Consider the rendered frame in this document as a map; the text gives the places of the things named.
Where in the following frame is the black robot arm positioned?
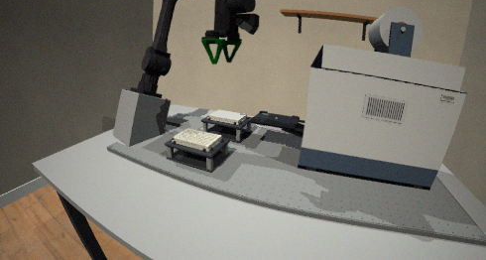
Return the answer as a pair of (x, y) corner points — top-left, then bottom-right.
(130, 0), (259, 98)

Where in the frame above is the grey cylinder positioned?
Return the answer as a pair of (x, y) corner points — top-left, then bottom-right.
(368, 7), (424, 53)

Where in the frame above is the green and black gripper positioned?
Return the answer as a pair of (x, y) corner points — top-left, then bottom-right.
(201, 13), (242, 65)

